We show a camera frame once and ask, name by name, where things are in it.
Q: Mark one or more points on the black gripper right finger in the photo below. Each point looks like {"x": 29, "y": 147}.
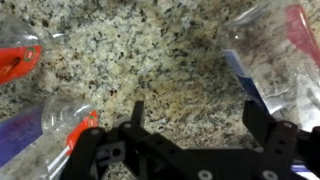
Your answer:
{"x": 283, "y": 150}

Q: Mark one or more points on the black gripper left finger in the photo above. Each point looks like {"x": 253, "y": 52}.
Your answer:
{"x": 140, "y": 150}

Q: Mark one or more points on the clear Fiji water bottle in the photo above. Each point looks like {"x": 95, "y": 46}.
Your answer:
{"x": 266, "y": 56}
{"x": 15, "y": 56}
{"x": 43, "y": 133}

